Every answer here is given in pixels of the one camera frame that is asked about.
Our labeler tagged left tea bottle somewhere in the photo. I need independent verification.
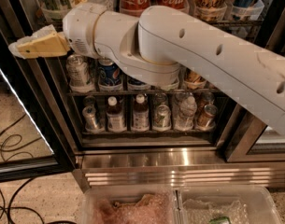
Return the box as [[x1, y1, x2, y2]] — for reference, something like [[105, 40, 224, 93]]
[[107, 96, 126, 133]]

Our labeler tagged right glass fridge door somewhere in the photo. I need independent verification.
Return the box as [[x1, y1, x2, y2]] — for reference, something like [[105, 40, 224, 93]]
[[225, 105, 285, 162]]

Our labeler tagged gold orange can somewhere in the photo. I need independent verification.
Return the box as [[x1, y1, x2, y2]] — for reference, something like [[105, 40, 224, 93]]
[[184, 69, 204, 84]]

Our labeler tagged left clear plastic bin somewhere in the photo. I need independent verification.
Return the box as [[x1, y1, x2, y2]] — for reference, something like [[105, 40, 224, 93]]
[[80, 185, 179, 224]]

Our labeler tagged bottom green white can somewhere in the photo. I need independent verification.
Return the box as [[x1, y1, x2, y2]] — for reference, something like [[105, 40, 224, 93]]
[[153, 105, 171, 131]]

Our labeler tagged right clear plastic bin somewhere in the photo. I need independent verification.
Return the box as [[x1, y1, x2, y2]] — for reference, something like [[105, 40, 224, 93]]
[[178, 185, 283, 224]]

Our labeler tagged right tea bottle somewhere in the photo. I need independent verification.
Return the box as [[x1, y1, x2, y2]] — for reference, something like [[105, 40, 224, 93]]
[[132, 94, 150, 132]]

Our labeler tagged front silver can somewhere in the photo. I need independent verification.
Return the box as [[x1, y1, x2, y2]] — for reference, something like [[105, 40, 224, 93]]
[[66, 54, 94, 93]]

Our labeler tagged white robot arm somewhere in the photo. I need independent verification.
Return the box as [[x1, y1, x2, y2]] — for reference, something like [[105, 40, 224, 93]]
[[8, 3, 285, 137]]

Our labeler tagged front left Pepsi can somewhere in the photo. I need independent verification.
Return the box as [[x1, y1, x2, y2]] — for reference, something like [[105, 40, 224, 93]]
[[98, 59, 121, 86]]

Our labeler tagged open glass fridge door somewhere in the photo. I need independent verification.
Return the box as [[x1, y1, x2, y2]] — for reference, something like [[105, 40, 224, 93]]
[[0, 0, 75, 183]]

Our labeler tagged tea bottle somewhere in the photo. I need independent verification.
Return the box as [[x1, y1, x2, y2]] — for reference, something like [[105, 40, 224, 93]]
[[107, 96, 126, 133], [132, 94, 150, 132]]

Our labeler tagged slim silver can bottom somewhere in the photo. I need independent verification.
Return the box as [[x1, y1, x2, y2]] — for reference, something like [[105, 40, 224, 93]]
[[82, 105, 101, 130]]

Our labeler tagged green can in bin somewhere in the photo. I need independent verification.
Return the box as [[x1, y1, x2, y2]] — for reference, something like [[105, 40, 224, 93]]
[[208, 217, 231, 224]]

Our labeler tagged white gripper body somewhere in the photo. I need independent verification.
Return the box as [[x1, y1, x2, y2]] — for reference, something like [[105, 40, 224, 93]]
[[63, 3, 107, 59]]

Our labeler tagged clear plastic bin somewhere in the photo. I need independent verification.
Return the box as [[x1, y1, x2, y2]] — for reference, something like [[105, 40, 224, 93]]
[[80, 185, 179, 224], [178, 185, 283, 224]]

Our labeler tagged right Pepsi can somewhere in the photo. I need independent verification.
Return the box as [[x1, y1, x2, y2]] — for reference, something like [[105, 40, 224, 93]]
[[128, 77, 148, 86]]

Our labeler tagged pepsi can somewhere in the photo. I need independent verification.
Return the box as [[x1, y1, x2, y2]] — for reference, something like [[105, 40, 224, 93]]
[[98, 59, 121, 86], [128, 77, 148, 86]]

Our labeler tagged black floor cable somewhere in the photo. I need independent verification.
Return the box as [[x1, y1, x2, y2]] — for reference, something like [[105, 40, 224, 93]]
[[0, 91, 78, 224]]

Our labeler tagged small water bottle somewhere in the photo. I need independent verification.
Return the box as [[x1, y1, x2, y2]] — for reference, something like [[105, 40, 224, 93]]
[[175, 95, 197, 132]]

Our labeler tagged bottom gold can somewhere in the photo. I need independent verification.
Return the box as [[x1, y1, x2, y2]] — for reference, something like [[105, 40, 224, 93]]
[[197, 104, 218, 127]]

